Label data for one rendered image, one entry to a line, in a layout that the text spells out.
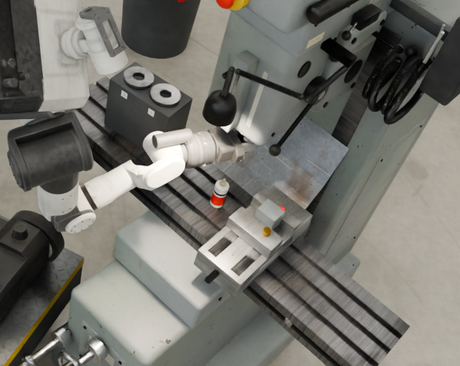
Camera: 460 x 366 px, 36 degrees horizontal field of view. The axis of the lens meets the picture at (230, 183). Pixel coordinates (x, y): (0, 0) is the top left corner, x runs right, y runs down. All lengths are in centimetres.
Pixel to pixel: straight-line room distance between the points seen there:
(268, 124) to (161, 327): 71
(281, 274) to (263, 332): 78
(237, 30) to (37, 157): 52
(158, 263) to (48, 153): 70
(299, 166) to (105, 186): 73
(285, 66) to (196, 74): 241
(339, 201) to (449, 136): 201
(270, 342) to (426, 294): 95
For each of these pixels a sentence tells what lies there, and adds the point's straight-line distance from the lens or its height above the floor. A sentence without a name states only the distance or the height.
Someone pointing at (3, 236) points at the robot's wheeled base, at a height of 61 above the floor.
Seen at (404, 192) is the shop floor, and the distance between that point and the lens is 376.
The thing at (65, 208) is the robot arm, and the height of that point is 123.
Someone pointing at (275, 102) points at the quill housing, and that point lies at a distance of 161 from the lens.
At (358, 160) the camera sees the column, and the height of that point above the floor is 107.
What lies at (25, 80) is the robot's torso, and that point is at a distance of 136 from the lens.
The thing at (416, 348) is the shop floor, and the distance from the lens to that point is 322.
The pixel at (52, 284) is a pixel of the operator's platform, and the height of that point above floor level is 40.
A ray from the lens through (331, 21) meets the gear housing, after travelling 151.
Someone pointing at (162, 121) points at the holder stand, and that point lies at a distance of 205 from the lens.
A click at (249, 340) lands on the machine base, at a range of 271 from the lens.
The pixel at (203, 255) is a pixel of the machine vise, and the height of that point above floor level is 99.
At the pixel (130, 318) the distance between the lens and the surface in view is 205.
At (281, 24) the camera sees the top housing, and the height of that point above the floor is 176.
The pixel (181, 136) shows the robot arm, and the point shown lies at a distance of 173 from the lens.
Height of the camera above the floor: 250
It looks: 47 degrees down
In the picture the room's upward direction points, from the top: 19 degrees clockwise
